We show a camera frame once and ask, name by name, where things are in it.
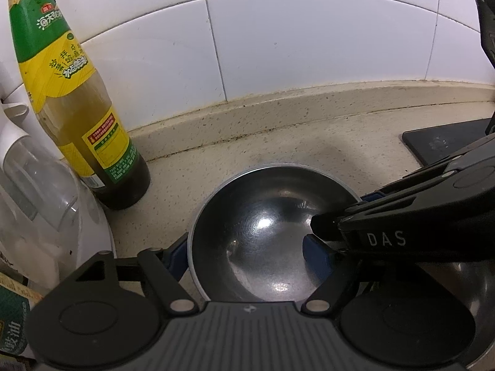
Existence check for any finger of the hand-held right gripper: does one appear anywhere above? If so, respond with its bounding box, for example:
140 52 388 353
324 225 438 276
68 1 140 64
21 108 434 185
310 211 351 244
363 135 495 207

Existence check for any stainless steel bowl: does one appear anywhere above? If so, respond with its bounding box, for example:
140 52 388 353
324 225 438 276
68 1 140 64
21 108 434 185
187 163 364 303
421 257 495 360

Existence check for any purple label sauce bottle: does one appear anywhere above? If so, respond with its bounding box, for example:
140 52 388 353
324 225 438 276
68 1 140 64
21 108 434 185
0 271 43 360

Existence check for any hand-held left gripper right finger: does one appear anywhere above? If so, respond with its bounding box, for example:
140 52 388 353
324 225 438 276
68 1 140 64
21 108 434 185
301 234 426 315

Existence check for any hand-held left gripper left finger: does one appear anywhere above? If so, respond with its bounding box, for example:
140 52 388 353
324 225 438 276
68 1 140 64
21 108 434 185
50 235 200 315

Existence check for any green yellow label bottle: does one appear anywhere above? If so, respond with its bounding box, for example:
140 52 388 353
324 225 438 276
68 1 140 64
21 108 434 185
8 0 152 211

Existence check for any white two-tier condiment rack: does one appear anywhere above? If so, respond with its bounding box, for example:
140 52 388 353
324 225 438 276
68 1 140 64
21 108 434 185
0 96 117 290

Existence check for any black glass stove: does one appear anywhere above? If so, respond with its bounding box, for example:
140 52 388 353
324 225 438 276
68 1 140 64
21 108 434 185
401 118 495 167

